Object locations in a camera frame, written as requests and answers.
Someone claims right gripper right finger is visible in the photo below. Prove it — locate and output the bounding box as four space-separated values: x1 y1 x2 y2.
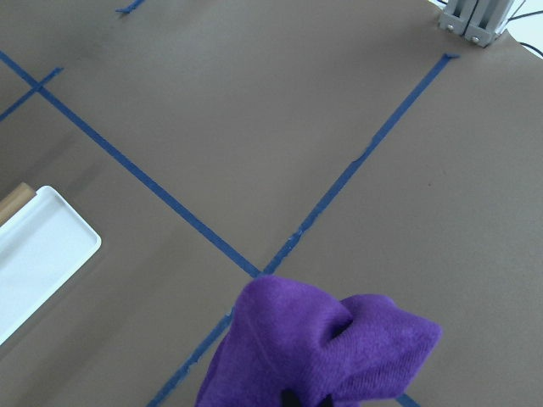
318 394 332 407

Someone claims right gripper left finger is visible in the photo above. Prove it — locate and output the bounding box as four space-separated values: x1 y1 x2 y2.
281 390 301 407

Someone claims near wooden rack rod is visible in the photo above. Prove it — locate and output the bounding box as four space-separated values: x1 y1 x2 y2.
0 182 36 225

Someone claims aluminium frame post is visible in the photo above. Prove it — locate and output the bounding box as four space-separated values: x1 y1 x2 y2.
438 0 514 47

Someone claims purple towel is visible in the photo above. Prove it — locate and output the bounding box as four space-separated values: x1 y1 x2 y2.
196 276 442 406

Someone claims white towel rack base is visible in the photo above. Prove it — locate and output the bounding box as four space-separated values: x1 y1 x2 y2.
1 186 102 342

